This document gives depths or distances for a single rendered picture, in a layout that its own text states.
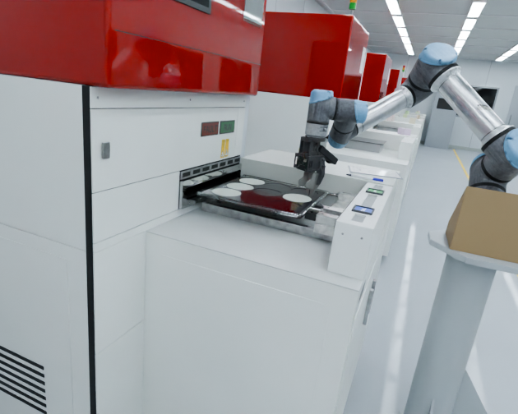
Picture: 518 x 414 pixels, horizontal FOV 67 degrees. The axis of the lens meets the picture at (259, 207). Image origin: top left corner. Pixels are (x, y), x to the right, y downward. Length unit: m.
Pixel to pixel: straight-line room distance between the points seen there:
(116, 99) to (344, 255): 0.67
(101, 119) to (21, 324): 0.69
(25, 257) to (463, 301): 1.38
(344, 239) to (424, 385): 0.87
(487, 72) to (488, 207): 13.16
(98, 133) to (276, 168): 0.82
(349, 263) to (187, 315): 0.51
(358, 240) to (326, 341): 0.27
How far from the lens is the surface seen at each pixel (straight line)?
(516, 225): 1.43
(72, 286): 1.16
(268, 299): 1.06
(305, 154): 1.33
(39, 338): 1.36
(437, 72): 1.56
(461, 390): 1.80
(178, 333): 1.28
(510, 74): 14.56
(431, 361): 1.67
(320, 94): 1.33
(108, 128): 1.01
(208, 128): 1.39
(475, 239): 1.42
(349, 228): 1.00
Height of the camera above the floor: 1.26
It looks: 17 degrees down
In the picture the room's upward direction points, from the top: 6 degrees clockwise
